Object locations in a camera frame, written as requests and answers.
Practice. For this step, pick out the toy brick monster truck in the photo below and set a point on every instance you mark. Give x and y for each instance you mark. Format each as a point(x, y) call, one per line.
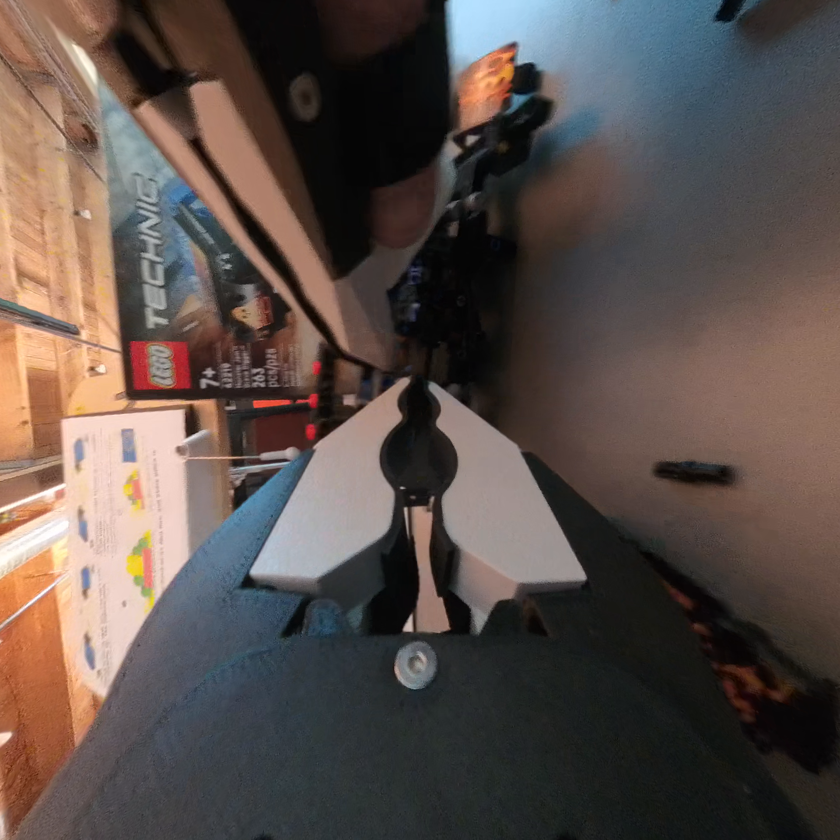
point(459, 295)

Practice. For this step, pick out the toy set cardboard box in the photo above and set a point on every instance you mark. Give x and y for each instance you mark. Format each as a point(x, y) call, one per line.
point(170, 262)

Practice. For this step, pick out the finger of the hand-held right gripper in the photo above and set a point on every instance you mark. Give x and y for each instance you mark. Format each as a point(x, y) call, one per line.
point(262, 184)
point(210, 197)

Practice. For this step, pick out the silver ventilation duct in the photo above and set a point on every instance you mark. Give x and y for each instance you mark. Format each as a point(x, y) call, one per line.
point(26, 544)

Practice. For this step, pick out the black orange print side panel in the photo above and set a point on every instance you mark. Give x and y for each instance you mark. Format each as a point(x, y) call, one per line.
point(754, 682)

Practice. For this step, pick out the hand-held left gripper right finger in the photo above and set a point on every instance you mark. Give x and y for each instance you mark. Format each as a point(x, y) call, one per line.
point(518, 525)

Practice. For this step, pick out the person's right hand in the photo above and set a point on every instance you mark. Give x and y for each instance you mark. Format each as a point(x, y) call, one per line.
point(403, 210)

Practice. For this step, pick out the white tilted board stand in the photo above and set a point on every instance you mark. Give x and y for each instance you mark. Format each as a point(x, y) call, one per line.
point(203, 472)

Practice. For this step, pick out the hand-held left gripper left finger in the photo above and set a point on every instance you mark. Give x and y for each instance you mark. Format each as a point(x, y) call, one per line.
point(315, 525)

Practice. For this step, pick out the black orange flame panel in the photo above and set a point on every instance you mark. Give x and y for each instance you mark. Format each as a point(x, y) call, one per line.
point(485, 79)

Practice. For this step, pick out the black axle pin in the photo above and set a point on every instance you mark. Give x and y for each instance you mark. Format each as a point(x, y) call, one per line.
point(695, 471)

